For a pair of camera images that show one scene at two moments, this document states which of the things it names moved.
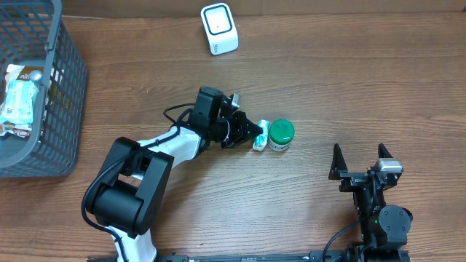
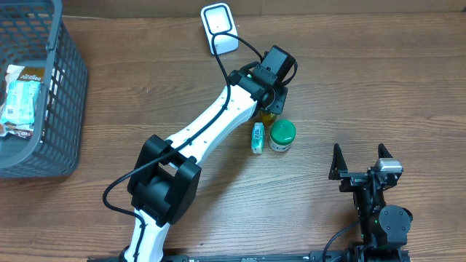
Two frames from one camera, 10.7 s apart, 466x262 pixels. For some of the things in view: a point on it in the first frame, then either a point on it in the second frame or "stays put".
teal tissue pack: x=261 y=140 stays put
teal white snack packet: x=20 y=102 stays put
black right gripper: x=360 y=177 stays put
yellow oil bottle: x=36 y=75 -> x=269 y=118
